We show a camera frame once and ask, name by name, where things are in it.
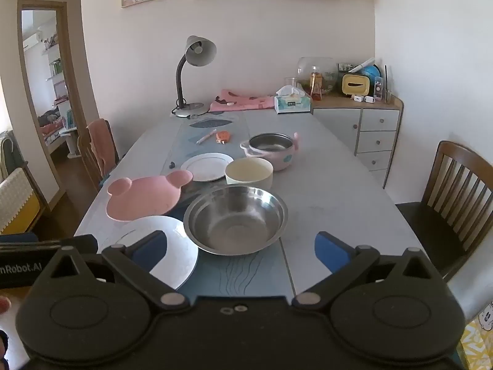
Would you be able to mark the clear glass cup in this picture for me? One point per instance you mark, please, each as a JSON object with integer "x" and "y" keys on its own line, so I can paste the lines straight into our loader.
{"x": 290, "y": 83}

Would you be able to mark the small white plate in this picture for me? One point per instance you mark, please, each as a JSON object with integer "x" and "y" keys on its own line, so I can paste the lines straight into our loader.
{"x": 206, "y": 166}

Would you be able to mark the orange flat gadget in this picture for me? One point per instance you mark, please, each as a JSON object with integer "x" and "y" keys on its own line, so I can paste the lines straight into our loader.
{"x": 224, "y": 137}

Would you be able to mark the pink towel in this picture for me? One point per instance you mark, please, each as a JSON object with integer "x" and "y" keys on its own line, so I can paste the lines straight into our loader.
{"x": 102, "y": 146}

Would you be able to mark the pink pot with steel lining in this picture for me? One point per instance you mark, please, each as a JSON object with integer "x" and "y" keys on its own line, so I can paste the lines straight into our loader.
{"x": 283, "y": 158}

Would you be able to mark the white sideboard cabinet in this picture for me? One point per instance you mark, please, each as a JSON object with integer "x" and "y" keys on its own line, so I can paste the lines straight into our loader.
{"x": 377, "y": 138}

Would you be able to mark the desk lamp base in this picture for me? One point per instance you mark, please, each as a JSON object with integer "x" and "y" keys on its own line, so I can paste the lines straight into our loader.
{"x": 198, "y": 52}

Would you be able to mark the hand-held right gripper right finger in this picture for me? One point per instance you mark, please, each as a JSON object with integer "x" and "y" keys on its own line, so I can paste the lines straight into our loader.
{"x": 332, "y": 250}

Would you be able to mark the pink cloth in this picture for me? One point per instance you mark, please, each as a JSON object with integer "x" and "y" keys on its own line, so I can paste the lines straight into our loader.
{"x": 246, "y": 102}

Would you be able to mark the pink pen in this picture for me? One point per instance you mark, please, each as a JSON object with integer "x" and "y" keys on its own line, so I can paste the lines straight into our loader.
{"x": 206, "y": 137}

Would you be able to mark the large white plate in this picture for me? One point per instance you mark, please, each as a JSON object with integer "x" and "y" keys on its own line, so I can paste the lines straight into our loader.
{"x": 181, "y": 246}

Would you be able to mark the blue patterned table runner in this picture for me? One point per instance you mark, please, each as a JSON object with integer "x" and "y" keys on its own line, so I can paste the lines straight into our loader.
{"x": 246, "y": 273}

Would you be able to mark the pink bear-shaped plate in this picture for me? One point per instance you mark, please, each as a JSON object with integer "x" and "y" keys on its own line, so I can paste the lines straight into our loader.
{"x": 146, "y": 196}

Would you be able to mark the cream bowl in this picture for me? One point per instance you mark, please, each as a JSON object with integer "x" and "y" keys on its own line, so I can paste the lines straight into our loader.
{"x": 248, "y": 173}

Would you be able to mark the dark wooden slatted chair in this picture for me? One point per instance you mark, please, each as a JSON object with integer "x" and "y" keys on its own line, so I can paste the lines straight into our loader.
{"x": 443, "y": 216}

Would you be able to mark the stainless steel bowl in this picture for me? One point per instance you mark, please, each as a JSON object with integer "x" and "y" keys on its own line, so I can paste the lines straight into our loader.
{"x": 235, "y": 219}

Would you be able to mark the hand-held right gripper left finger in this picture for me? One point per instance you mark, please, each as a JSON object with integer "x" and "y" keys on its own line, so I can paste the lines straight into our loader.
{"x": 150, "y": 248}

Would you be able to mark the blue striped cushion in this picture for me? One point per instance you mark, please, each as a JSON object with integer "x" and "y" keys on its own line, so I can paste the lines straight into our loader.
{"x": 104, "y": 182}

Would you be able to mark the tissue box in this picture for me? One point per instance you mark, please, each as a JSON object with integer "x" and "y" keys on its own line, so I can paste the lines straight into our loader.
{"x": 292, "y": 104}

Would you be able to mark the sofa with cream cover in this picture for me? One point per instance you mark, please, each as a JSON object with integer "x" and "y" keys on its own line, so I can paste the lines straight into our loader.
{"x": 15, "y": 200}

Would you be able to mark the glass fishbowl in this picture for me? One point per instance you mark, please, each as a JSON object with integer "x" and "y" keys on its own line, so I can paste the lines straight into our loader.
{"x": 327, "y": 73}

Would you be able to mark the blue globe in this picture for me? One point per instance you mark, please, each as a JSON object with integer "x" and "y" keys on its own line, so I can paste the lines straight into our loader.
{"x": 373, "y": 72}

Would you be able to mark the yellow tissue holder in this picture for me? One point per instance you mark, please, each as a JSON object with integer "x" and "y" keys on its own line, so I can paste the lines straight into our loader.
{"x": 356, "y": 84}

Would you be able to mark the yellow patterned cloth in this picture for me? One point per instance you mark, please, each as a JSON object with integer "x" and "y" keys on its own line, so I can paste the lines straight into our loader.
{"x": 477, "y": 339}

